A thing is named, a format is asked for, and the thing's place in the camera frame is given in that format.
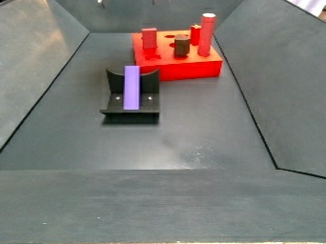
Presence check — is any purple rectangle block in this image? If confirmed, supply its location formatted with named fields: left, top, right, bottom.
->
left=123, top=66, right=140, bottom=110

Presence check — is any black curved fixture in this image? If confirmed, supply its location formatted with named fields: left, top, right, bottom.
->
left=100, top=70, right=160, bottom=115

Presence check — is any red peg board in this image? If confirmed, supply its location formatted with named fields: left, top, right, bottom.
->
left=131, top=30, right=223, bottom=81

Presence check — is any dark brown peg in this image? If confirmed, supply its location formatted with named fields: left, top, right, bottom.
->
left=175, top=34, right=190, bottom=57

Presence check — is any red rectangular peg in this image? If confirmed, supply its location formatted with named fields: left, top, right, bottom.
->
left=142, top=28, right=156, bottom=49

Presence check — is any red star peg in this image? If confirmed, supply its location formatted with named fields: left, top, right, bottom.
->
left=191, top=25, right=202, bottom=46

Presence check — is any tall red hexagonal peg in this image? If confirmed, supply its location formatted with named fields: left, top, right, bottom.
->
left=198, top=13, right=216, bottom=56

